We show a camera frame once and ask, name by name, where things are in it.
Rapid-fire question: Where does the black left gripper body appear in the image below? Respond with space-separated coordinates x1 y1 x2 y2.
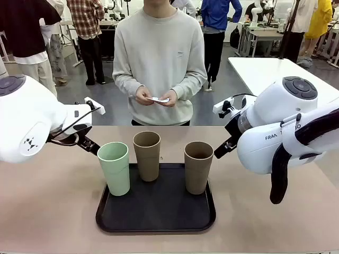
48 123 93 147

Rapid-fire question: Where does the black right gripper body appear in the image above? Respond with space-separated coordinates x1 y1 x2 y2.
224 112 242 141

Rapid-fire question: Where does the light green cup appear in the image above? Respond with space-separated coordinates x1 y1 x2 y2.
96 142 131 197

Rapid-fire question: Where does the brown cup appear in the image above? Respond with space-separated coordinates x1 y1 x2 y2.
132 131 162 183
183 141 215 196

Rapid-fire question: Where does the white scalloped paper coaster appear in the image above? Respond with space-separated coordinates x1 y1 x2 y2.
145 96 171 104

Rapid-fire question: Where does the person's left forearm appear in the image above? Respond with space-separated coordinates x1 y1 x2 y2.
171 70 209 101

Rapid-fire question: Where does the person's right forearm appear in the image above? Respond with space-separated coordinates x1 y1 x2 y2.
112 71 144 100

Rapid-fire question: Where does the person's left hand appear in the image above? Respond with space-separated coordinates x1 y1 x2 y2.
158 89 179 108

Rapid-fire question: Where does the person's right hand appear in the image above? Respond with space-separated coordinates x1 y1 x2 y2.
135 85 155 106

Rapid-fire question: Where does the white table with legs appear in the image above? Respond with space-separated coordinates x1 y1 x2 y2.
227 57 339 97

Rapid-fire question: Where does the person in patterned grey skirt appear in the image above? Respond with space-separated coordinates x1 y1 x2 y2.
39 0 68 87

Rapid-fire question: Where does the black plastic tray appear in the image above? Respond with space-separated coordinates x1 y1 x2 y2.
95 162 217 233

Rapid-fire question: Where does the black backpack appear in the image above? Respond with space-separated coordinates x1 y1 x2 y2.
229 25 241 50

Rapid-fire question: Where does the grey cloth bundle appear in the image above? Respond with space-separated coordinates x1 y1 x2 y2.
296 56 314 70

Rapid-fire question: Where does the grey background desk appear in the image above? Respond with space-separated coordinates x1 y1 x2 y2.
238 21 286 58

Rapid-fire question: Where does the person in grey sweater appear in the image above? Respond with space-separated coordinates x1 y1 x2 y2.
112 0 209 126

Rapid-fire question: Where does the white background desk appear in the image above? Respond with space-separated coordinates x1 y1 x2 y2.
59 20 85 68

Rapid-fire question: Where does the person in blue jacket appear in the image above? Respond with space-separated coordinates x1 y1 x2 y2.
200 0 243 92

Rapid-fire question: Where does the person in plaid shirt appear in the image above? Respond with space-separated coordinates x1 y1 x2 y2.
66 0 106 86

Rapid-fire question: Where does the black tripod pole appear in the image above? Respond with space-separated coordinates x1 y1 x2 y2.
278 0 301 60

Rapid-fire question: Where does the seated person in black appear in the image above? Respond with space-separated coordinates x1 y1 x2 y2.
244 1 265 22

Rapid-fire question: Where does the person in cream top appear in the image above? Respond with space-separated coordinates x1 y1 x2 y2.
280 0 318 64

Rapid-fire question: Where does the person in black top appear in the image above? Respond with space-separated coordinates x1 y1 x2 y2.
0 0 63 98

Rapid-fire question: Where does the person in yellow coat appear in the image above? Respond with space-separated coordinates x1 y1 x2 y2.
301 0 334 58

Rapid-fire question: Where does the thin black camera cable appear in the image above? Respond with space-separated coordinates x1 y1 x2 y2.
49 106 102 138
232 93 257 101

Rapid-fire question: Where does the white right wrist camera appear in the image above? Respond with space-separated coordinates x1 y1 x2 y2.
212 97 235 119

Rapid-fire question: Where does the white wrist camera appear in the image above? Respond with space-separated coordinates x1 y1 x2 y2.
84 97 106 115
212 97 235 119

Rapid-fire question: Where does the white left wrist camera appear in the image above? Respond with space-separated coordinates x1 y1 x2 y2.
84 97 106 115

